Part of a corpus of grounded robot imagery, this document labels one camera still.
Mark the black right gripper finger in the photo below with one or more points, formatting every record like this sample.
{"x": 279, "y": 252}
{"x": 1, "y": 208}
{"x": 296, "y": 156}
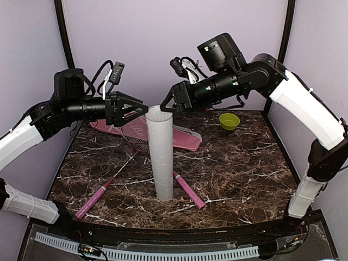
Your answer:
{"x": 169, "y": 109}
{"x": 169, "y": 100}

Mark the black frame post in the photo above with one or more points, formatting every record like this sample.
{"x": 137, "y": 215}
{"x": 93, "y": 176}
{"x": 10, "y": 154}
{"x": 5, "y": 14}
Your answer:
{"x": 286, "y": 30}
{"x": 58, "y": 4}

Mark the pink racket top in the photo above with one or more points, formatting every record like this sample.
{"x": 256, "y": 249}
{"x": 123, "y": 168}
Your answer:
{"x": 136, "y": 133}

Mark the black frame post left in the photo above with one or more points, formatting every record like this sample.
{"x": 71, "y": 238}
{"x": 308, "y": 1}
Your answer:
{"x": 58, "y": 4}

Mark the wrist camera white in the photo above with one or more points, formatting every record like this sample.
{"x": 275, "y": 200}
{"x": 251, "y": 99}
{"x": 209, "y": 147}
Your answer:
{"x": 189, "y": 69}
{"x": 112, "y": 78}

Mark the white shuttlecock tube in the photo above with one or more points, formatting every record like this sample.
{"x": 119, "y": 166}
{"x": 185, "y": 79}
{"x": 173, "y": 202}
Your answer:
{"x": 160, "y": 140}

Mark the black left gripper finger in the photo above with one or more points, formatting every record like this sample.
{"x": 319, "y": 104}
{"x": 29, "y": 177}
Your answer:
{"x": 127, "y": 99}
{"x": 128, "y": 114}

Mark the green plastic bowl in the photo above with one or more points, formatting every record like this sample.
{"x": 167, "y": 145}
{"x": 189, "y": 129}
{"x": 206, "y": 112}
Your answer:
{"x": 229, "y": 121}

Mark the pink racket bottom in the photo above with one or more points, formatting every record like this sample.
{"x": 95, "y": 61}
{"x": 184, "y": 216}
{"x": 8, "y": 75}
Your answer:
{"x": 99, "y": 193}

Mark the clear tube lid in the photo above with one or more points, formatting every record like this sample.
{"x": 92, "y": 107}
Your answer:
{"x": 156, "y": 115}

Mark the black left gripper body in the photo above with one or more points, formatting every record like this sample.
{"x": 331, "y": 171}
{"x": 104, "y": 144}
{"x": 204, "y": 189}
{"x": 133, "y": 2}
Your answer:
{"x": 112, "y": 117}

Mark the pink racket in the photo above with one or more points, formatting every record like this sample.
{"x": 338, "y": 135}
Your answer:
{"x": 99, "y": 193}
{"x": 136, "y": 133}

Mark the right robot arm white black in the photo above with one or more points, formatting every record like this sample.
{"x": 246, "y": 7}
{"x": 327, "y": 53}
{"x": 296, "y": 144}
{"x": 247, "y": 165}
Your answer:
{"x": 233, "y": 76}

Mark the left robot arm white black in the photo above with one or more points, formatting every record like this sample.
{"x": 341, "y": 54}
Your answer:
{"x": 73, "y": 100}

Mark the black frame post right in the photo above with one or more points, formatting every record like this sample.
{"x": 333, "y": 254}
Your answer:
{"x": 286, "y": 30}

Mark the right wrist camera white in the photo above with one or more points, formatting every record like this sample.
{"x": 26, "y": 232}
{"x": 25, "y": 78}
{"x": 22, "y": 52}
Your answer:
{"x": 189, "y": 69}

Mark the grey cable duct front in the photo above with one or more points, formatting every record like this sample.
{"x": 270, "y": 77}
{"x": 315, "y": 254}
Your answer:
{"x": 107, "y": 253}

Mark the pink racket bag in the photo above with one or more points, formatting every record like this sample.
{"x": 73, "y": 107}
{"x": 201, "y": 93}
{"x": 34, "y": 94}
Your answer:
{"x": 183, "y": 138}

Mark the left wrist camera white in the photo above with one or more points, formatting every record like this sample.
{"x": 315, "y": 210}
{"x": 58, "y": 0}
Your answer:
{"x": 112, "y": 78}

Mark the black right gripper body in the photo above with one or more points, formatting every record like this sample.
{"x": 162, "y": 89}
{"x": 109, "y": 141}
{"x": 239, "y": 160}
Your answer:
{"x": 184, "y": 96}

